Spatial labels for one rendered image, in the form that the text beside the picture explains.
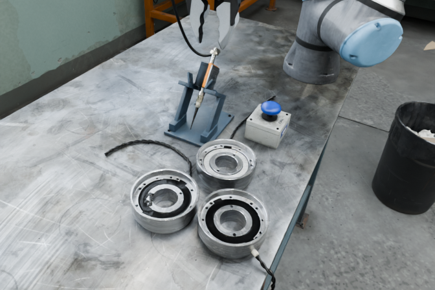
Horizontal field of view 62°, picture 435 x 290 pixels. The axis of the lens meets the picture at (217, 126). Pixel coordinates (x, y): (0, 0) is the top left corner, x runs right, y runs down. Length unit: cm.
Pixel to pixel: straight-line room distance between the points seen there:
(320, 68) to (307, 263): 86
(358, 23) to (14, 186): 71
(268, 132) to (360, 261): 102
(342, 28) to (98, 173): 57
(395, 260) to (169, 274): 129
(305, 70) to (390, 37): 23
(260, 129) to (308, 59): 31
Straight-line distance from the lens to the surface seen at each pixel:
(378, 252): 170
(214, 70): 71
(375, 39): 81
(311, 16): 92
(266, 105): 71
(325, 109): 88
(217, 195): 57
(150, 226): 55
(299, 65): 97
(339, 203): 181
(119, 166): 68
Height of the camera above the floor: 126
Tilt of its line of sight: 37 degrees down
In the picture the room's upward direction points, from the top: 5 degrees clockwise
